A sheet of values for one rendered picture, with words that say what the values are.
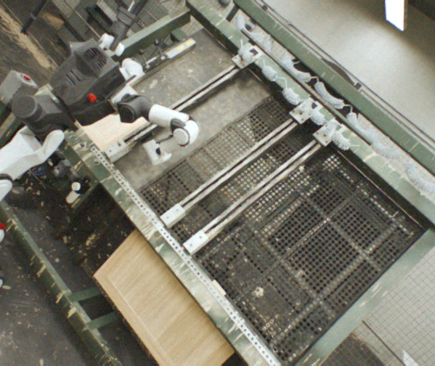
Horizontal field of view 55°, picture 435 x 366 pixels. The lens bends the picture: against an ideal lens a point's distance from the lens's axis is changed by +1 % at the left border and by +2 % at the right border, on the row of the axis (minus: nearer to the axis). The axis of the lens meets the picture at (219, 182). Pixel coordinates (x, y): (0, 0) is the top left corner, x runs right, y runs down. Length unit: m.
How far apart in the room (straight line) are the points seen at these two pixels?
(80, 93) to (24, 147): 0.40
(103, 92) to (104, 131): 0.58
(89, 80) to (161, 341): 1.50
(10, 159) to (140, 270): 0.96
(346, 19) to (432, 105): 1.98
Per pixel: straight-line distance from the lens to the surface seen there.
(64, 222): 2.85
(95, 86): 2.01
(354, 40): 7.57
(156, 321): 2.59
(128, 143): 2.47
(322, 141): 2.52
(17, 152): 2.20
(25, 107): 2.03
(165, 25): 3.06
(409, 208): 2.57
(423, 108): 7.19
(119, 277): 2.67
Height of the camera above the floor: 1.78
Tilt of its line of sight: 13 degrees down
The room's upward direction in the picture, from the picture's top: 43 degrees clockwise
